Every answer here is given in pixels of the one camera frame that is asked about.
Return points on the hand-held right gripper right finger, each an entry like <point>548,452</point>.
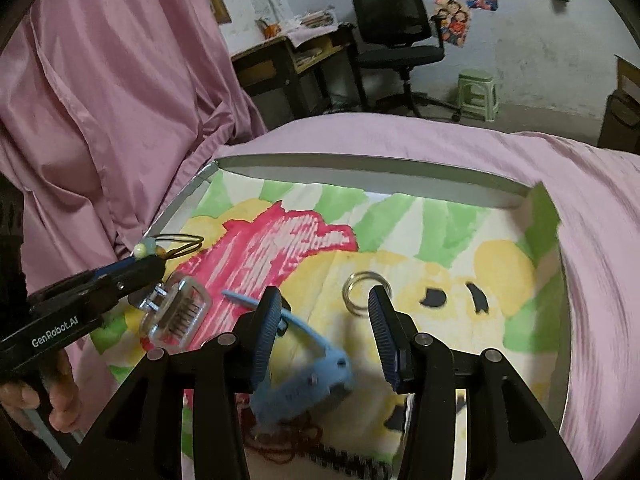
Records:
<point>385,345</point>

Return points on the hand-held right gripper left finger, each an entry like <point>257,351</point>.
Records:
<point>265,340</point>

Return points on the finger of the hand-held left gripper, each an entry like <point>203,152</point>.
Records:
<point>107,270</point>
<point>140,275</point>

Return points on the clear hair claw clip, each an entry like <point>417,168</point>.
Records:
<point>172,310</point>

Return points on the blue hair clip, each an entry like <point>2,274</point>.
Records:
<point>305,380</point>

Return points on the silver bangle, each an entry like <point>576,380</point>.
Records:
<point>350,290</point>

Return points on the shallow cardboard tray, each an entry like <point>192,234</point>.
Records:
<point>380,175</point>

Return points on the person's left hand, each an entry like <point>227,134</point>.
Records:
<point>35,395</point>

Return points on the pink curtain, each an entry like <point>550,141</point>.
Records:
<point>110,110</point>

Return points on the pink bedsheet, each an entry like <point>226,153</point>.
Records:
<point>600,260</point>

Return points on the wooden desk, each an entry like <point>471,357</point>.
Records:
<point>280,60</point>

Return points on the green plastic stool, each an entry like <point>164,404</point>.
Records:
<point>477,92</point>

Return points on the orange desk item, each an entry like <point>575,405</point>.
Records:
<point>271,30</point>

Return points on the black office chair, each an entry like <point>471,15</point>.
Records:
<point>395,25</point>

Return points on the cardboard box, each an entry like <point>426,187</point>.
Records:
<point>620,110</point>

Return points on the cartoon group wall poster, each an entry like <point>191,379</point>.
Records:
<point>452,22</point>

